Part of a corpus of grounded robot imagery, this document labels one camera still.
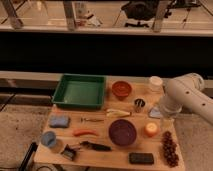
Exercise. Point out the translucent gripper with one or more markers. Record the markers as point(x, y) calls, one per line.
point(166, 123)

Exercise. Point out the light blue towel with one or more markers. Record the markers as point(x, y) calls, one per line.
point(155, 113)

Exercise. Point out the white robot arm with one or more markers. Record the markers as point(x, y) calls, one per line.
point(185, 91)

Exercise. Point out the green plastic tray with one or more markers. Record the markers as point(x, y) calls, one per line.
point(80, 91)

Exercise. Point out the orange candle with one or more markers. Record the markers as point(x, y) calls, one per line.
point(151, 129)

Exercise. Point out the metal cup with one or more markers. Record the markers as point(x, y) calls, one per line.
point(139, 104)

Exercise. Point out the bunch of dark grapes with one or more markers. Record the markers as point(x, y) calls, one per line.
point(169, 149)

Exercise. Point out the purple bowl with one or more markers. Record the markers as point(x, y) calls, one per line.
point(122, 132)

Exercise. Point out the black rectangular sponge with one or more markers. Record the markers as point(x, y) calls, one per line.
point(141, 158)

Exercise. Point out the orange bowl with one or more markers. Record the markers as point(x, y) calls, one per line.
point(121, 89)

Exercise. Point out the yellow banana peel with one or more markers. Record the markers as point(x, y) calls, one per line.
point(117, 113)

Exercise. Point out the black brush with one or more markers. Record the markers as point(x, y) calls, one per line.
point(95, 146)

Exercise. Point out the small metal tool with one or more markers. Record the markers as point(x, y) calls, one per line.
point(90, 120)

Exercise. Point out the blue sponge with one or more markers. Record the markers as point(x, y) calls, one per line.
point(59, 121)

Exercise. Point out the black office chair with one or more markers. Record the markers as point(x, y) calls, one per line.
point(142, 11)

